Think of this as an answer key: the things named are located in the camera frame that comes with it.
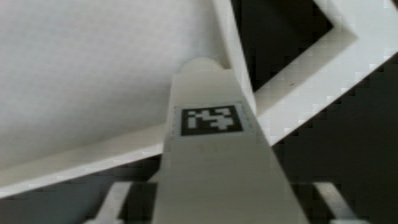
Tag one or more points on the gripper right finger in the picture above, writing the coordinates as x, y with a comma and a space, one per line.
324, 204

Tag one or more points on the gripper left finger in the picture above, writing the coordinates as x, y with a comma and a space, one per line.
122, 209

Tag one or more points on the white desk top tray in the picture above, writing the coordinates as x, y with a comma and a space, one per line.
92, 52

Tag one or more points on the white L-shaped fence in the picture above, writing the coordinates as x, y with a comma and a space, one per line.
335, 64

